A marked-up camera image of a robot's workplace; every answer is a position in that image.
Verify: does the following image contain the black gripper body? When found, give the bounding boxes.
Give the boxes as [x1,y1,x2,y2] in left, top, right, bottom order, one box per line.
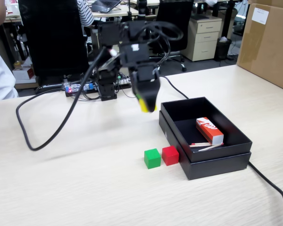
[120,43,160,83]

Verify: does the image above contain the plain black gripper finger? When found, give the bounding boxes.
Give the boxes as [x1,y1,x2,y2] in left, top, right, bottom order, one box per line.
[140,79,161,113]

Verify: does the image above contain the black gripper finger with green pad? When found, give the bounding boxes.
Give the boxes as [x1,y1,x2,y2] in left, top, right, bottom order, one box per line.
[131,72,142,101]

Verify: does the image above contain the yellow wooden cube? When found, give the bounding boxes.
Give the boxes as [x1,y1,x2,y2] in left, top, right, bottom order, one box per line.
[137,94,158,113]

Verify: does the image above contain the red wooden cube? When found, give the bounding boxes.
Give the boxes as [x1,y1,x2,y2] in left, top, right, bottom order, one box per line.
[162,145,180,167]

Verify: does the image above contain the green wooden cube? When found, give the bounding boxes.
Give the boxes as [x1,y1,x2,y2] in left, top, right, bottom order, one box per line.
[144,148,161,170]

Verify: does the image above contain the black cardboard box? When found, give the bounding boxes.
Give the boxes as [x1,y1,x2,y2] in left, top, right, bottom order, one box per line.
[160,96,253,163]

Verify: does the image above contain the black box lid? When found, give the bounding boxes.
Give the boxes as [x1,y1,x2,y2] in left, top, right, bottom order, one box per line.
[158,110,252,181]

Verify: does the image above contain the large brown cardboard box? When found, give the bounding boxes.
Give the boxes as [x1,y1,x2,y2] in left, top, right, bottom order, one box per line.
[236,0,283,94]

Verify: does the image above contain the white power strip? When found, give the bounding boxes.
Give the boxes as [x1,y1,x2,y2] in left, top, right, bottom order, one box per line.
[117,74,133,85]

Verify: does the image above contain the black pole with white rings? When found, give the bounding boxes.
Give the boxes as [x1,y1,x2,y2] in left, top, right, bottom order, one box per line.
[136,0,149,22]

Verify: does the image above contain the light wooden office desk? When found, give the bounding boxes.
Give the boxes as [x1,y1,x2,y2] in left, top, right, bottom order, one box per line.
[3,3,140,24]

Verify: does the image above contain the black swivel office chair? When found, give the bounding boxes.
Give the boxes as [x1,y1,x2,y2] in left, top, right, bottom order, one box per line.
[153,0,194,73]

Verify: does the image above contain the dark open laptop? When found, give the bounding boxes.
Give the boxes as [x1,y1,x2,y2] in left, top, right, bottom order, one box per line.
[91,0,122,14]

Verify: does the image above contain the person in striped shirt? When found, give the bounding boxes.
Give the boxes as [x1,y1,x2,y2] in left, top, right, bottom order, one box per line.
[76,0,95,29]

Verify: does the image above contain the controller board with red LED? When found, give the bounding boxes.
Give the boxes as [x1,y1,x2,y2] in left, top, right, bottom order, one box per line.
[65,81,100,97]

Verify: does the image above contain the orange white matchbox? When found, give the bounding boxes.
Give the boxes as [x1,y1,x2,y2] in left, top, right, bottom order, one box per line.
[195,117,225,145]

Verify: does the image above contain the beige drawer cabinet with lock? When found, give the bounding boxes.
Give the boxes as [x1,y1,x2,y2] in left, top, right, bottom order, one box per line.
[181,16,223,62]

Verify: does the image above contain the wooden matchstick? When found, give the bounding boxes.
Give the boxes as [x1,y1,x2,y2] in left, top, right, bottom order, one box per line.
[198,143,225,152]
[189,142,212,148]

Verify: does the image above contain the black trash bin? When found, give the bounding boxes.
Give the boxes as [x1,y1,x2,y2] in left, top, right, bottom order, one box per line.
[214,36,233,62]

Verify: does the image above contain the large black mesh office chair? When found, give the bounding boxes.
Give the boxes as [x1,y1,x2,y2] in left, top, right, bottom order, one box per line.
[17,0,90,94]

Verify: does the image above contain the red and white carton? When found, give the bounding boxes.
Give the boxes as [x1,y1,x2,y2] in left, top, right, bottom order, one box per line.
[13,67,36,81]

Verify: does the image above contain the white label sticker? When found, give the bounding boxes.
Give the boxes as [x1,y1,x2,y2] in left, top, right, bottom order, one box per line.
[252,7,269,25]

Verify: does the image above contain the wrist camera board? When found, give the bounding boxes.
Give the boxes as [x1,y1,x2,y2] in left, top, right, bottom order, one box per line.
[98,50,122,71]

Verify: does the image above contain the thin black servo wires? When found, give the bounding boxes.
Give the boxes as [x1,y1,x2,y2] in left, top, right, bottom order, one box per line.
[141,20,185,69]

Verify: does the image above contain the thick black camera cable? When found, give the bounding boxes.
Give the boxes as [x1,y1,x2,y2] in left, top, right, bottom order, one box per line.
[16,47,114,151]

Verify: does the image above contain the thick black table cable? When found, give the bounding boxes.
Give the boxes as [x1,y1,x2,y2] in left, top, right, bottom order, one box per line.
[160,75,283,226]

